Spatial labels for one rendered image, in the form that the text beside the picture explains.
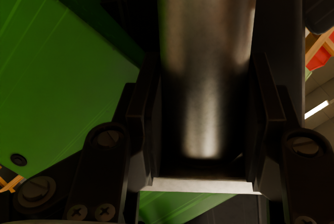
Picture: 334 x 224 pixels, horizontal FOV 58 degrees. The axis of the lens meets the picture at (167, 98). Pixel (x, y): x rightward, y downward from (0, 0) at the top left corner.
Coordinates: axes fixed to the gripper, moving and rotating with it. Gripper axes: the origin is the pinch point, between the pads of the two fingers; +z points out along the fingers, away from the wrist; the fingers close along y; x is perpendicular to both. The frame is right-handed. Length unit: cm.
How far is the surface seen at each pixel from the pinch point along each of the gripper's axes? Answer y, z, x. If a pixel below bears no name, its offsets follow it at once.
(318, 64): 119, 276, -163
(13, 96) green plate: -9.4, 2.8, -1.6
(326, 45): 126, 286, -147
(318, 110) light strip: 215, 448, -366
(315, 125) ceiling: 265, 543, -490
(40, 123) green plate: -8.5, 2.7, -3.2
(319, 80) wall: 333, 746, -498
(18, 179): -311, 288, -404
